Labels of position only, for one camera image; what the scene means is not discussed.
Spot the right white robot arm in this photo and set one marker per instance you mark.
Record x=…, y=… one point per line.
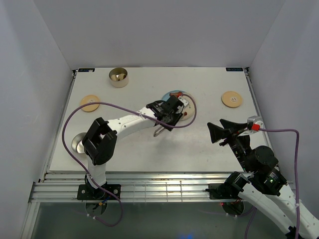
x=265, y=188

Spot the right blue label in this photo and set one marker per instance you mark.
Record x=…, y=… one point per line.
x=234, y=69

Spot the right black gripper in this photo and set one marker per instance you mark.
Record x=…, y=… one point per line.
x=217, y=132

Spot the meat piece on bone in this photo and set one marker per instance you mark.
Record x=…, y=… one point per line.
x=176, y=94

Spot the wooden lid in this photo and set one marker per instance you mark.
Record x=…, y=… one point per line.
x=232, y=99
x=92, y=101

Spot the far steel lunch bowl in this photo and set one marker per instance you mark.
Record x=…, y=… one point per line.
x=117, y=71

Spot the steel tongs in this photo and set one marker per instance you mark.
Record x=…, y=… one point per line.
x=158, y=131

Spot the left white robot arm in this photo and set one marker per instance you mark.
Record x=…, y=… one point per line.
x=100, y=140

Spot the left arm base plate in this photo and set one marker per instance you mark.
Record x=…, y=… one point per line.
x=86, y=192

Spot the left blue label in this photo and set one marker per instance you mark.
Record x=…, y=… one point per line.
x=86, y=70

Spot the steel lunch bowl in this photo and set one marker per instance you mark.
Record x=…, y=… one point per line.
x=77, y=145
x=117, y=71

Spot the right wooden lid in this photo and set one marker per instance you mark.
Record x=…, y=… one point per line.
x=232, y=99

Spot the blue label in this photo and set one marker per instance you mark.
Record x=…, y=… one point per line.
x=234, y=69
x=86, y=70

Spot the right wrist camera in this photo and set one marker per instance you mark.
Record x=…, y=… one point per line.
x=254, y=123

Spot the left wooden lid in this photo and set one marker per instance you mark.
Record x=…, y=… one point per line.
x=92, y=101

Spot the rice ball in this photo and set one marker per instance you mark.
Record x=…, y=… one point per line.
x=114, y=77
x=122, y=76

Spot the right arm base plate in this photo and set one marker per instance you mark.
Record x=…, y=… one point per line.
x=223, y=191

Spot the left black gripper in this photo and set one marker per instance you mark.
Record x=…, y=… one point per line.
x=177, y=117

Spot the ceramic food plate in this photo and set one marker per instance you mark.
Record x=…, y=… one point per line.
x=190, y=111

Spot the near steel lunch bowl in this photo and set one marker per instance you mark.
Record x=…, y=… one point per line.
x=77, y=145

